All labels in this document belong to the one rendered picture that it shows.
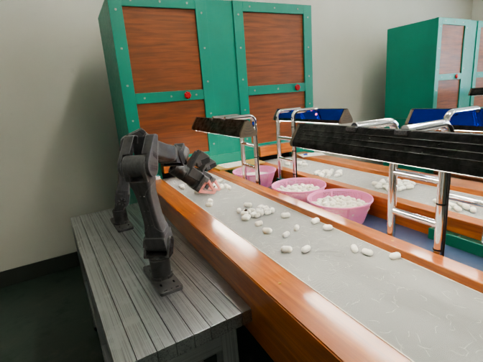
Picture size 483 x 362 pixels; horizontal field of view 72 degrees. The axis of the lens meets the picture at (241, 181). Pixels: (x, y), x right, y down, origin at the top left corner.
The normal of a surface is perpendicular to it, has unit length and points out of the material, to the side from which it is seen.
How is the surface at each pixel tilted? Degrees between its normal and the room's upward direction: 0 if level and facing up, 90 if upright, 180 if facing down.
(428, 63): 90
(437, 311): 0
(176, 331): 0
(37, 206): 90
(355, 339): 0
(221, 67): 90
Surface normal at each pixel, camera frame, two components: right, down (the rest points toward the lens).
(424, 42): -0.85, 0.19
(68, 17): 0.52, 0.18
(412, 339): -0.07, -0.97
